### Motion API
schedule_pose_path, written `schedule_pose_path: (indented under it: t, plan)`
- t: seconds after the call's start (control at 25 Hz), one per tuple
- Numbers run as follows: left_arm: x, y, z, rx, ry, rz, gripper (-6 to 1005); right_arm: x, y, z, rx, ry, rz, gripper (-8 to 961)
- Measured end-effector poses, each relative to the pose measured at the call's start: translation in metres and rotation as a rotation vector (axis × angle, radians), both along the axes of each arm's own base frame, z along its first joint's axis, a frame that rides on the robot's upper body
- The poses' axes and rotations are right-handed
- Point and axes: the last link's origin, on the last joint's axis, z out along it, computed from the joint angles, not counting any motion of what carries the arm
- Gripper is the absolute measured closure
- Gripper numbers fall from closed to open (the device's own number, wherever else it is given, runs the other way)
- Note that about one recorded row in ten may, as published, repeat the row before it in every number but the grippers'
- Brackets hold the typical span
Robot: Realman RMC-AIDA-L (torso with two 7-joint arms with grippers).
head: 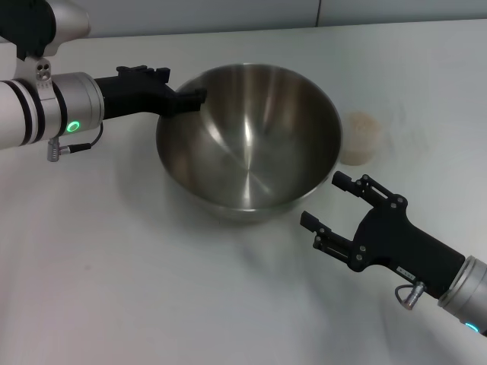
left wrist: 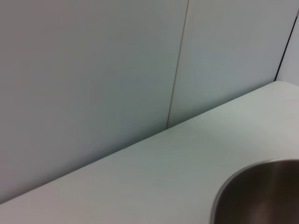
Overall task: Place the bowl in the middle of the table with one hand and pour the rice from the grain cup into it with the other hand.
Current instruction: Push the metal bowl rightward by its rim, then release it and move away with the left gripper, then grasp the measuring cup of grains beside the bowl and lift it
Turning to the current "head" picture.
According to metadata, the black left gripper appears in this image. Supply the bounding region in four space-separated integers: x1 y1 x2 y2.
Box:
94 65 208 120

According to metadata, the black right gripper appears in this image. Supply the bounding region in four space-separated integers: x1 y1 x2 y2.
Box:
299 171 466 300

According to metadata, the stainless steel mixing bowl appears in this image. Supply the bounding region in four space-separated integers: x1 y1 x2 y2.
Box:
154 62 343 225

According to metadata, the right gripper cable with plug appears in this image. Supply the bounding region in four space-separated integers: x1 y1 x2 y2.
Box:
394 281 426 308

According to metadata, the gripper cable with plug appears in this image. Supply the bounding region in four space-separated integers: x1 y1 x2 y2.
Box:
46 123 104 163
394 281 426 308

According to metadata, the left gripper cable with plug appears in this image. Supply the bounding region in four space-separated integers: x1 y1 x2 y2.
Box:
46 123 104 163

